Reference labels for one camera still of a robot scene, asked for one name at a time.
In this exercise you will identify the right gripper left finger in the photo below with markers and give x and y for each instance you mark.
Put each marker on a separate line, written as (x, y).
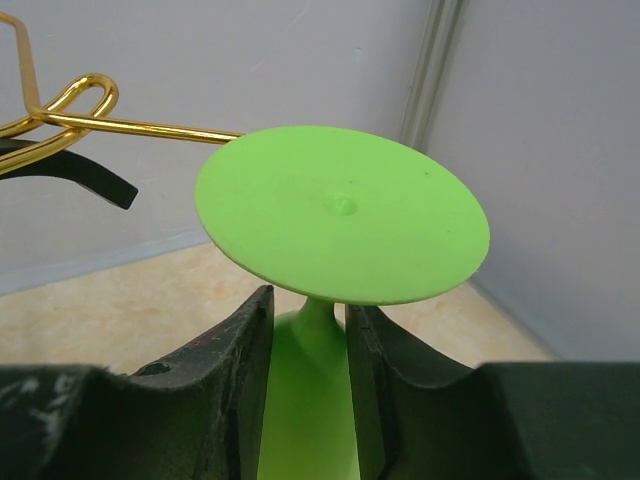
(196, 413)

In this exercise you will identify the green wine glass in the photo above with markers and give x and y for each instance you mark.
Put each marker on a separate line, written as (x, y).
(340, 217)

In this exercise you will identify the gold wine glass rack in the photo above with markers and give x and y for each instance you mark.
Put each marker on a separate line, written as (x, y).
(38, 143)

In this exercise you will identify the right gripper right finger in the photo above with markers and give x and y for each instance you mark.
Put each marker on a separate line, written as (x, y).
(419, 414)

